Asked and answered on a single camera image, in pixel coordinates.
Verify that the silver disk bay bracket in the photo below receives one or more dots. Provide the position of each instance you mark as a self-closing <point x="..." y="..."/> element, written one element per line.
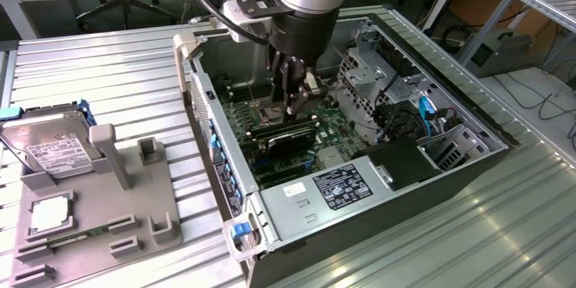
<point x="449" y="153"/>

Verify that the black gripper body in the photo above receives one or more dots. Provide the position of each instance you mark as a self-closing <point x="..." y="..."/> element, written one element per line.
<point x="302" y="35"/>

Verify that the hard disk with blue carrier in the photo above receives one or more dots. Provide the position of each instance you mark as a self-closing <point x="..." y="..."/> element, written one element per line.
<point x="49" y="143"/>

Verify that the black installed RAM stick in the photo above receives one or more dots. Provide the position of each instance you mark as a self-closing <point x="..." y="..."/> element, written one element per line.
<point x="269" y="127"/>

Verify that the aluminium frame table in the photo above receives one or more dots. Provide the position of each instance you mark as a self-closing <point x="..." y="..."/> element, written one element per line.
<point x="540" y="1"/>

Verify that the silver power supply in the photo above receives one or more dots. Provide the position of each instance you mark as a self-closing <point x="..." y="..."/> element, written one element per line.
<point x="296" y="214"/>

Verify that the blue release latch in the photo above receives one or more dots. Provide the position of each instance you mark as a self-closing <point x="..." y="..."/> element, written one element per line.
<point x="240" y="229"/>

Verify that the black office chair base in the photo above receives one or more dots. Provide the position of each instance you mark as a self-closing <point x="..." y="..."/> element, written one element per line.
<point x="125" y="4"/>

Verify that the silver drive cage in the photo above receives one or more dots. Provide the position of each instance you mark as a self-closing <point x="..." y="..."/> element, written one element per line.
<point x="364" y="79"/>

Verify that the open black PC case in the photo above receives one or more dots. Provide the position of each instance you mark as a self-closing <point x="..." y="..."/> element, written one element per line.
<point x="404" y="227"/>

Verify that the silver CPU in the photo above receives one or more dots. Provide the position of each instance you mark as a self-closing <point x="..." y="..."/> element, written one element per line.
<point x="50" y="215"/>

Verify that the silver chipset heatsink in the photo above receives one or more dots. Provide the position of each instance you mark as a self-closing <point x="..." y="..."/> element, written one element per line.
<point x="332" y="159"/>

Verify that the black RAM slot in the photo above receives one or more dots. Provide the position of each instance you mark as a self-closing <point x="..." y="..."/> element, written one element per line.
<point x="249" y="94"/>
<point x="246" y="87"/>

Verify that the black graphics card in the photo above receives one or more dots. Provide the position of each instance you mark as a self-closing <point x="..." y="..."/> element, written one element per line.
<point x="289" y="144"/>

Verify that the green motherboard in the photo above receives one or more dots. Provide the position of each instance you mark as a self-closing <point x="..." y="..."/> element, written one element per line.
<point x="337" y="126"/>

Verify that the CPU socket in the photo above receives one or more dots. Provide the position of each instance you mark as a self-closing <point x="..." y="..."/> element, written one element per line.
<point x="269" y="112"/>

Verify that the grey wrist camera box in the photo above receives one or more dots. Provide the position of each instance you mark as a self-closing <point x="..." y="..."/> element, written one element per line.
<point x="236" y="11"/>

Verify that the black plastic shroud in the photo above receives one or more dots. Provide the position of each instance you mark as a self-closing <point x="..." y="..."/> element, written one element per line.
<point x="400" y="163"/>

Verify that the grey parts rack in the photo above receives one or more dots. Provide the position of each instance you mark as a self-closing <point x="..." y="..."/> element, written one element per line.
<point x="89" y="220"/>

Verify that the black expansion slot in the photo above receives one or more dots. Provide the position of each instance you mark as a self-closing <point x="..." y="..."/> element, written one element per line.
<point x="281" y="175"/>

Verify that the green RAM stick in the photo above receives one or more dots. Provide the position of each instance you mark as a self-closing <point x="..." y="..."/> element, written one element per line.
<point x="76" y="236"/>

